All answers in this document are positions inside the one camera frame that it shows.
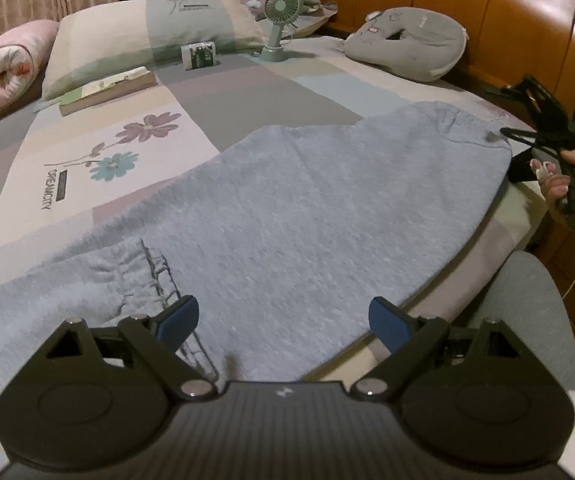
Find grey sweatpants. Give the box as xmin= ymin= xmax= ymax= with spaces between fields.
xmin=0 ymin=103 xmax=512 ymax=393

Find person right hand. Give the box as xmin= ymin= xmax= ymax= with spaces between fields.
xmin=529 ymin=150 xmax=575 ymax=226

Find grey plush cushion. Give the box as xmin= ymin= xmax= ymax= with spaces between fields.
xmin=344 ymin=6 xmax=469 ymax=82

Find patchwork bed sheet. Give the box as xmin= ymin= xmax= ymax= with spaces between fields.
xmin=0 ymin=34 xmax=539 ymax=470

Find green paperback book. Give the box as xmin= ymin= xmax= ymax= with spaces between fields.
xmin=58 ymin=66 xmax=157 ymax=116

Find green handheld fan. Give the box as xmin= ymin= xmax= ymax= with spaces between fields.
xmin=260 ymin=0 xmax=301 ymax=62

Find green white tissue pack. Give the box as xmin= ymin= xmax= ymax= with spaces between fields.
xmin=181 ymin=41 xmax=218 ymax=70

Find patchwork pillow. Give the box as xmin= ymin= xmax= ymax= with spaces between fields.
xmin=42 ymin=0 xmax=268 ymax=101

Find folded pink quilt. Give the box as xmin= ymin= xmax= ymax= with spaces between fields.
xmin=0 ymin=20 xmax=60 ymax=111

